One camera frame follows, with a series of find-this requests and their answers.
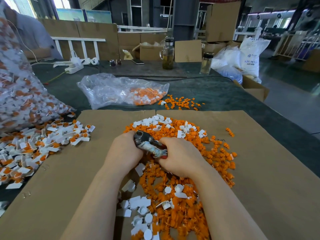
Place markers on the dark steel pillar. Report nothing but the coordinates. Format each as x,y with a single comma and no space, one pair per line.
186,18

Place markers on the small clear plastic bag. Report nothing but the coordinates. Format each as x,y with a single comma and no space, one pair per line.
105,91

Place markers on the person's left hand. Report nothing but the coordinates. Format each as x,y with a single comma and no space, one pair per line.
122,153

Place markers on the scatter of orange offcuts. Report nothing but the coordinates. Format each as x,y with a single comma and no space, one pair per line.
182,102

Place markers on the person's left forearm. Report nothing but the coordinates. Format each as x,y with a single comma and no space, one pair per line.
90,212

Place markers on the glass tea jar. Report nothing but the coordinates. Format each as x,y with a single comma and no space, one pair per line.
168,53

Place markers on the orange white plastic piece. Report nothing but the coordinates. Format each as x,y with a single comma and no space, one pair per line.
89,129
85,139

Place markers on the glass bottle with black lid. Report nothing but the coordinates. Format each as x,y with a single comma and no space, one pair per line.
207,63

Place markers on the brown cardboard sheet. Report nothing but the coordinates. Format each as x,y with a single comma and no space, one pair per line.
285,173
52,183

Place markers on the pile of orange and white parts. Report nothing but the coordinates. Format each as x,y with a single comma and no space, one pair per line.
175,197

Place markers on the open brown cardboard box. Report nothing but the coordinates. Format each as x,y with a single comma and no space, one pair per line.
252,89

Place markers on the pile of assembled white-orange parts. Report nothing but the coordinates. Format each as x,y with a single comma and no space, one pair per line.
30,150

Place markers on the person's right hand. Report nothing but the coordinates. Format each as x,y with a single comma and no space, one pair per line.
182,157

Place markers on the person's right forearm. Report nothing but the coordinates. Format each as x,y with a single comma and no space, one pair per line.
227,216

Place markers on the row of upright cardboard sheets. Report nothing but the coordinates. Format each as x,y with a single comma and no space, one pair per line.
108,34

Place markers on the white railing frame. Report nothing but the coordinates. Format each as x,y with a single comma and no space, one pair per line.
78,39

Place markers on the flat brown cardboard panel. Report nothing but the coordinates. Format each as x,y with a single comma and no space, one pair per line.
188,51

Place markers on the white woven sack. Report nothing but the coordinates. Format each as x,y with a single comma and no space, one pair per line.
255,53

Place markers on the black phone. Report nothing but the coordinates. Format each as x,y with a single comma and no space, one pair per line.
138,62

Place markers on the tall brown cardboard box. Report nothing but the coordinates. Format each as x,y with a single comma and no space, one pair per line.
223,21

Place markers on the open cardboard box with paper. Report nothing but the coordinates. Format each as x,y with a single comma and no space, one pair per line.
150,52

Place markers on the white power strip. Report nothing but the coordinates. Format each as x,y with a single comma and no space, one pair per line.
75,66

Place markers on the clear blue plastic bag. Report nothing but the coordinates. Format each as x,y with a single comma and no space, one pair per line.
228,65

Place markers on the white metal rack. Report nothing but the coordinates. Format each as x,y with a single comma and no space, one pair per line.
298,43

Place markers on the large clear bag of seals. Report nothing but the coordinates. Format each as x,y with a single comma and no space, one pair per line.
25,97

